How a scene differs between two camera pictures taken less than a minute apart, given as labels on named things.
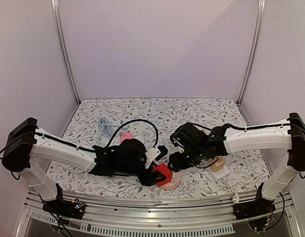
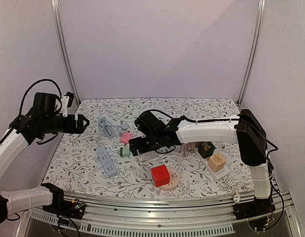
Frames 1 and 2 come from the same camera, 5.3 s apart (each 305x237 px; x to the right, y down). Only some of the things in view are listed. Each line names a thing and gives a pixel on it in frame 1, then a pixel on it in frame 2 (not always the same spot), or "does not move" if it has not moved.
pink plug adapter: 126,135 does not move
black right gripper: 176,161 -> 133,145
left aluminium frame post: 56,13 does not move
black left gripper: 148,180 -> 71,129
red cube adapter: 163,169 does not move
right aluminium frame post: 261,6 does not move
